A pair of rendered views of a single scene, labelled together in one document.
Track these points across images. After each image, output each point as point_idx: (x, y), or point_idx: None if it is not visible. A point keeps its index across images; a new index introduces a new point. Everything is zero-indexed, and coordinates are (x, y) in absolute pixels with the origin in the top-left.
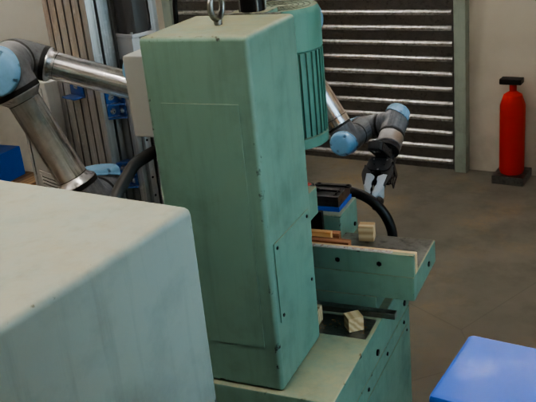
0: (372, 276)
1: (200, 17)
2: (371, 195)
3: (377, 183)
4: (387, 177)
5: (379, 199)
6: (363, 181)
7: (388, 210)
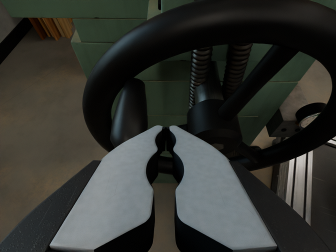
0: None
1: None
2: (135, 30)
3: (140, 167)
4: (60, 212)
5: (122, 107)
6: (245, 171)
7: (88, 83)
